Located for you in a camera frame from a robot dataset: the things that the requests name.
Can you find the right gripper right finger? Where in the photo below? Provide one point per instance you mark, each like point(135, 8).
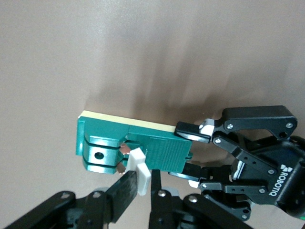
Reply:
point(171, 212)

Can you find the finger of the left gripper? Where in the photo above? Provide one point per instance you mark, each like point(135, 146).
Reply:
point(250, 117)
point(238, 188)

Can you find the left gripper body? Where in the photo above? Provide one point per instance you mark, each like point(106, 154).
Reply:
point(288, 181)

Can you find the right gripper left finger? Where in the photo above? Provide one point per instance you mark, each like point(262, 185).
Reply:
point(119, 198)

